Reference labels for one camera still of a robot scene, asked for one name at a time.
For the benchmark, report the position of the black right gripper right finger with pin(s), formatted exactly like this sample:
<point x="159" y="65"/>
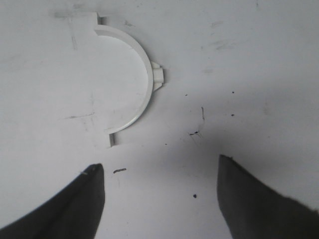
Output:
<point x="252" y="210"/>

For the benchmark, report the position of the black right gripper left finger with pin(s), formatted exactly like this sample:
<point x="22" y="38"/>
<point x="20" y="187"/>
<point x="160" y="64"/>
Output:
<point x="74" y="213"/>

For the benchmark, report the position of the white pipe clamp half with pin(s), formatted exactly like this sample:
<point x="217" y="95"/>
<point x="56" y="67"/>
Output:
<point x="155" y="75"/>

